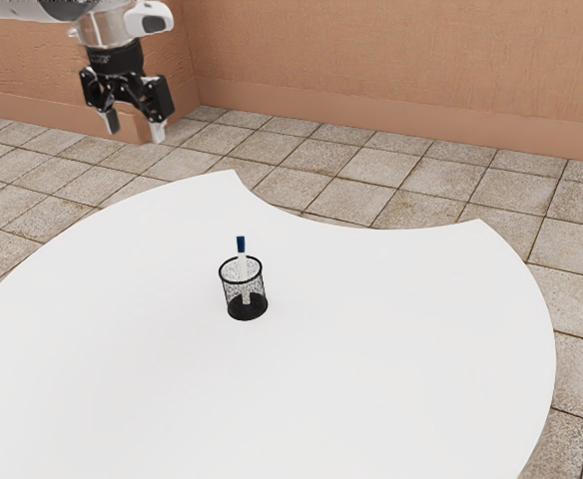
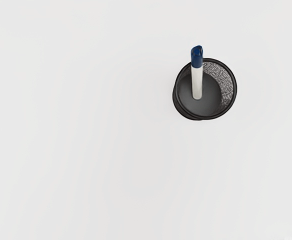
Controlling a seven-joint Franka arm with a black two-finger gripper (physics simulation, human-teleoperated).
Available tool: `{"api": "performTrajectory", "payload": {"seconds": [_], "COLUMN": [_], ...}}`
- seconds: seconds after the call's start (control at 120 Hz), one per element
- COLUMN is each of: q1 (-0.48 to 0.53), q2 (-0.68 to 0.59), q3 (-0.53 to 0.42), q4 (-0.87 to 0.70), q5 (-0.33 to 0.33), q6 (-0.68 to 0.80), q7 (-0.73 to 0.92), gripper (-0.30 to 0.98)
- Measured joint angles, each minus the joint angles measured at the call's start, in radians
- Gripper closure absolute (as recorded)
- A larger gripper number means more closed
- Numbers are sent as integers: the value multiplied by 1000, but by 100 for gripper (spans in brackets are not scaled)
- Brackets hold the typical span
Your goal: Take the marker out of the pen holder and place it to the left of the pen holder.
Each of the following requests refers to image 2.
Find black mesh pen holder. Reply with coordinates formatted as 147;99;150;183
171;57;237;122

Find white pen with blue cap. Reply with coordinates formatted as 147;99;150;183
190;44;204;100

